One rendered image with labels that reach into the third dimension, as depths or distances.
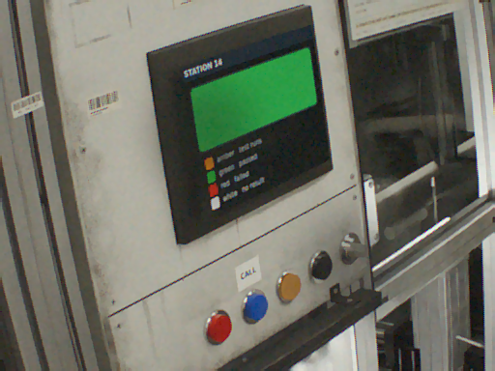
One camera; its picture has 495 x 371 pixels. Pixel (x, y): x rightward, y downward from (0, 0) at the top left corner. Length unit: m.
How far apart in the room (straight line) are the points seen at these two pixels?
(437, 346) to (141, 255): 0.99
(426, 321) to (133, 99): 1.04
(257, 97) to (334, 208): 0.22
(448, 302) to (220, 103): 0.92
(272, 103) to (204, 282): 0.20
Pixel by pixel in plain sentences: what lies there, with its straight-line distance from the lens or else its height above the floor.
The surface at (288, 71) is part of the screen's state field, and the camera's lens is 1.18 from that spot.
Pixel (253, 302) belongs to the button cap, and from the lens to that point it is 1.20.
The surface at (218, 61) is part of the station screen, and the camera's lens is 1.10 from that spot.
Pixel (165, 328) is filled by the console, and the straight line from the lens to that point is 1.12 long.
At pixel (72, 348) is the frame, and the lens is 1.06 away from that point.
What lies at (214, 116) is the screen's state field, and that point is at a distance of 1.10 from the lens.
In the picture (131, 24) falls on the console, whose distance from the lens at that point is 1.05.
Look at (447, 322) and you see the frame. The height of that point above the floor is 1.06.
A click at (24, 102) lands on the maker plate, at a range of 0.98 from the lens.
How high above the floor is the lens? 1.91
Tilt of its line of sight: 18 degrees down
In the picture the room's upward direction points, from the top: 8 degrees counter-clockwise
